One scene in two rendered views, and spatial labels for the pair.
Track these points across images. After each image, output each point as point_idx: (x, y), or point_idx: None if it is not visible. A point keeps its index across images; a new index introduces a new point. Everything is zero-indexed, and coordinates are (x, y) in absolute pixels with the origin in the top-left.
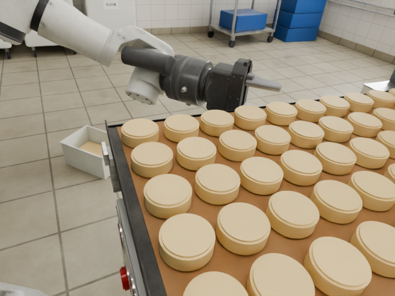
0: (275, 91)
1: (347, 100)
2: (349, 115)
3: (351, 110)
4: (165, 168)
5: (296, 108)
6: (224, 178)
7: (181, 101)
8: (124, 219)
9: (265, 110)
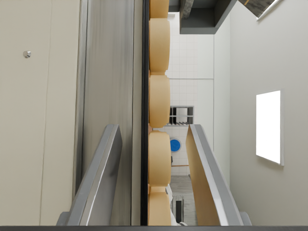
0: (187, 151)
1: (163, 14)
2: (163, 74)
3: (150, 19)
4: None
5: (161, 124)
6: None
7: None
8: None
9: (159, 185)
